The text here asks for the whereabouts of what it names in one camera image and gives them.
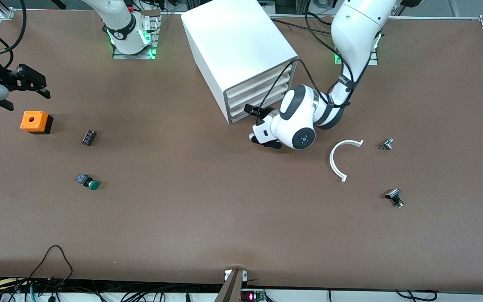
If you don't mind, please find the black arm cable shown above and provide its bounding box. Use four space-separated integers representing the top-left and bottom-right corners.
256 10 361 125
0 0 27 70

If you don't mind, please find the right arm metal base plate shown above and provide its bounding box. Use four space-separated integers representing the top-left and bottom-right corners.
112 9 160 60

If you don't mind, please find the black floor cable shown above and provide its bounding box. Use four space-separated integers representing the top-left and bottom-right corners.
395 289 439 302

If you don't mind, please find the device with red display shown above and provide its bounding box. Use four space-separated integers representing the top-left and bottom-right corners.
240 289 266 302

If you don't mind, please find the black selector switch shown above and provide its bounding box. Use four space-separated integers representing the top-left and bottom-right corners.
385 189 404 208

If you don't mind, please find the orange black button box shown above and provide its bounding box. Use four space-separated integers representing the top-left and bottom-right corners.
20 110 53 135

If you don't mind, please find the green push button switch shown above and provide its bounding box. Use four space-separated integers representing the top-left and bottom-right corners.
75 173 100 191

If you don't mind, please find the white drawer cabinet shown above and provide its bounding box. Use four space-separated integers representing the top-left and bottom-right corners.
181 0 299 125

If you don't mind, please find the thin black table cable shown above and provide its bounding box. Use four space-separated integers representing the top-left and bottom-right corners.
269 18 338 38

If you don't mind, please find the tangled black cable bundle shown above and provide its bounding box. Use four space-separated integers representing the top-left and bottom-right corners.
0 275 225 302

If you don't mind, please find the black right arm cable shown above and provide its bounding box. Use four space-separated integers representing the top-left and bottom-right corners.
0 0 27 70

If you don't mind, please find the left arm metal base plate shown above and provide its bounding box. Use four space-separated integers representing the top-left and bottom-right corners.
334 49 379 66

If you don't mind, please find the white curved plastic piece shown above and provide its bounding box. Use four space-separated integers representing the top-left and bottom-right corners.
330 139 364 183

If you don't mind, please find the white plastic drawer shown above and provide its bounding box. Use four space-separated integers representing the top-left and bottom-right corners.
226 63 296 101
228 81 293 116
229 89 286 125
227 72 294 109

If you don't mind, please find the brown wooden post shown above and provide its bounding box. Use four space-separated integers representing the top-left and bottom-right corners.
214 268 246 302

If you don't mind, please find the looped black cable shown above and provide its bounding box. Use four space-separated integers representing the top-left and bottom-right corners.
30 245 73 290

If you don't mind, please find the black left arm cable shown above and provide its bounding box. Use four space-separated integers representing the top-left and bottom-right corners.
256 10 361 125

